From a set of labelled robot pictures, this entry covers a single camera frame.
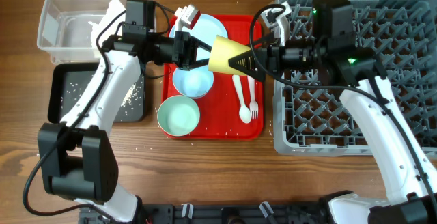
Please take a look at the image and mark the clear plastic bin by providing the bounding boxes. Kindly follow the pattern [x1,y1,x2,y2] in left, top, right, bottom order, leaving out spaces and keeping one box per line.
[37,0,127,65]

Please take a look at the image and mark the light blue plate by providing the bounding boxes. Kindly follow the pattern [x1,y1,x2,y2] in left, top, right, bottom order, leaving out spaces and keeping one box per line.
[180,14,228,50]

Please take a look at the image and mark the black plastic tray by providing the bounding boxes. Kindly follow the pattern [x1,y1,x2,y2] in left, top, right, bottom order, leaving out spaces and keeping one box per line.
[47,63,145,123]

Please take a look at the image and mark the yellow cup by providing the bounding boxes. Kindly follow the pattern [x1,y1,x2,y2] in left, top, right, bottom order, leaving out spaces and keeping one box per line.
[208,35,250,76]

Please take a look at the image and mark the light blue bowl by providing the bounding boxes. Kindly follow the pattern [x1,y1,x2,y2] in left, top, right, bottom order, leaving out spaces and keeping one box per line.
[173,66,214,99]

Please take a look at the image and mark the grey dishwasher rack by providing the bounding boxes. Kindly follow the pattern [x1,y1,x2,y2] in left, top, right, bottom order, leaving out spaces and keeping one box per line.
[272,0,436,158]

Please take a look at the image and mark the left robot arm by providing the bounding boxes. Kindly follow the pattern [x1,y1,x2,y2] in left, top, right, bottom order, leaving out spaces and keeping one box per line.
[33,0,209,223]

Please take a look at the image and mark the mint green bowl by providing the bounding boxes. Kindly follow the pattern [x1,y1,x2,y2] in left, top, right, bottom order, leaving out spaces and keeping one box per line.
[157,95,200,137]

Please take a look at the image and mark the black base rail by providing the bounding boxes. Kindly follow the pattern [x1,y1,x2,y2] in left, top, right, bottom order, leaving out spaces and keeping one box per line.
[78,201,382,224]

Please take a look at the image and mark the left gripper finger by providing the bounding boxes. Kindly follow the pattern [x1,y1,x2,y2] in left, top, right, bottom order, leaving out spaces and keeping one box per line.
[191,36,212,52]
[186,58,209,70]

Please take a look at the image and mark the white napkin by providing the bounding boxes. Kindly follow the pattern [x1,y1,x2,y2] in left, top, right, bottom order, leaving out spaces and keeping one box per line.
[88,0,126,48]

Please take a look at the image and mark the rice and food scraps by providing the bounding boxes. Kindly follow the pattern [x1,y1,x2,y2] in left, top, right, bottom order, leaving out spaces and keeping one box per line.
[59,72,145,113]

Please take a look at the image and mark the cream plastic spoon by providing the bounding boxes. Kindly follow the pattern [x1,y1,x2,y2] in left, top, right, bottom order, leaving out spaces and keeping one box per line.
[232,75,251,124]

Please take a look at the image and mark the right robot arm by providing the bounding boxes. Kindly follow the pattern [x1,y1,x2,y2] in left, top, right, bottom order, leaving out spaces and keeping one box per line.
[226,0,436,223]

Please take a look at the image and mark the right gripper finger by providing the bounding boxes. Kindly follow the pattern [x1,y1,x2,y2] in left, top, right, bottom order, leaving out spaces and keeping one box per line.
[247,32,275,48]
[228,53,266,82]

